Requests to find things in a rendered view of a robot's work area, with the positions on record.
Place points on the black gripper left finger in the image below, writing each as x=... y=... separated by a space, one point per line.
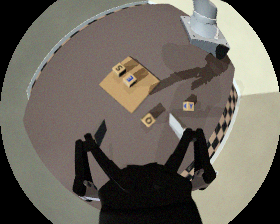
x=83 y=184

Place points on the tan square mat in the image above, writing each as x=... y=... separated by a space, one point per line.
x=130 y=98

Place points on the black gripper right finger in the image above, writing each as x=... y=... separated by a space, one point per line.
x=204 y=173

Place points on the wooden letter block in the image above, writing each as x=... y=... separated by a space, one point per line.
x=188 y=106
x=119 y=69
x=129 y=80
x=148 y=119

